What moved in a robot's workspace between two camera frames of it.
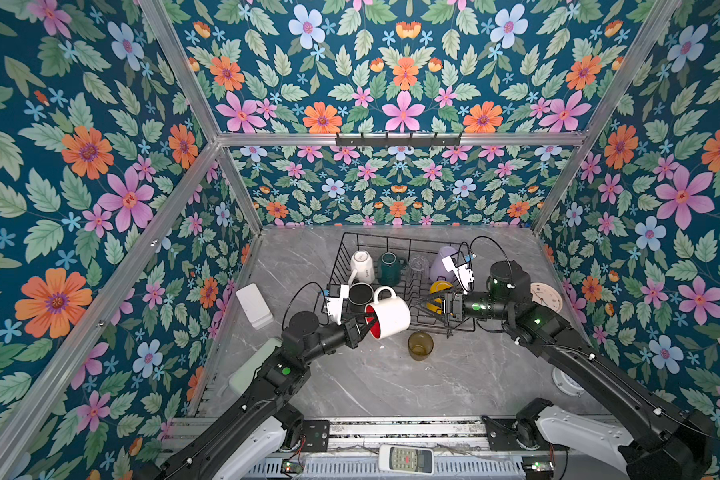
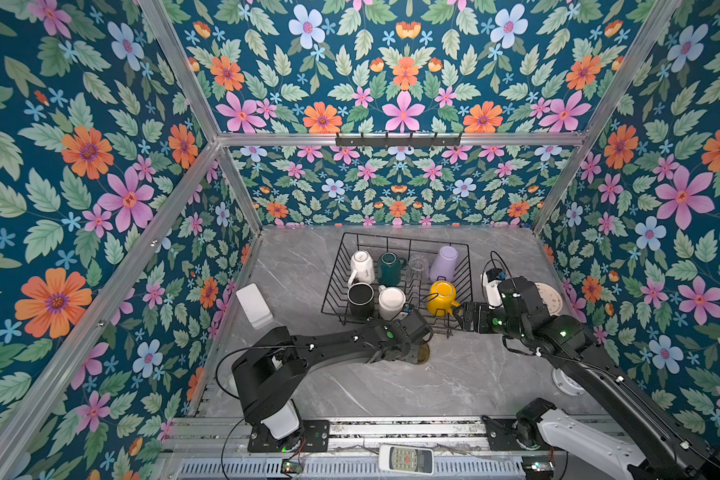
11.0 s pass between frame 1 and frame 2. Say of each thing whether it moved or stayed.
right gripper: moved
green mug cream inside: stayed
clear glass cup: stayed
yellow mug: stayed
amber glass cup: stayed
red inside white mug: moved
